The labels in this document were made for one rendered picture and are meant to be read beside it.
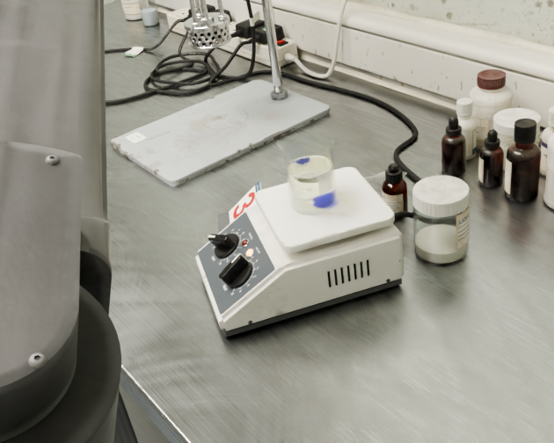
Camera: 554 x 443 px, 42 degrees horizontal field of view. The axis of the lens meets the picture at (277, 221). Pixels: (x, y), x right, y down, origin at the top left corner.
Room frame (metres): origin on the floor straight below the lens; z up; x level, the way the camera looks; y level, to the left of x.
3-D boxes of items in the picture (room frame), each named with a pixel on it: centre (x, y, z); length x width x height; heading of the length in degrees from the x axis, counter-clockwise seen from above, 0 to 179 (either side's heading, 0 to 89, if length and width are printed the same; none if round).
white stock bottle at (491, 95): (0.86, -0.31, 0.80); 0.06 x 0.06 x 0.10
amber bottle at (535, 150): (0.72, -0.30, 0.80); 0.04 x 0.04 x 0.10
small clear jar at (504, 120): (0.80, -0.32, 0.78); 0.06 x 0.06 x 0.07
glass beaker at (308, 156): (0.64, -0.04, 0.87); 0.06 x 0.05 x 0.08; 59
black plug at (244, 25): (1.35, 0.00, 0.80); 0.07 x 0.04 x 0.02; 123
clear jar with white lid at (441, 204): (0.64, -0.18, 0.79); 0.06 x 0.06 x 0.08
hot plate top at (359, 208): (0.64, -0.05, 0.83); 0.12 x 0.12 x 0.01; 12
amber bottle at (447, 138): (0.80, -0.24, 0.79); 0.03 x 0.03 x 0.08
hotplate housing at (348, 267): (0.63, -0.02, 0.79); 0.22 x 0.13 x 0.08; 102
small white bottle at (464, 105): (0.84, -0.26, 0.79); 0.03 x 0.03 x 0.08
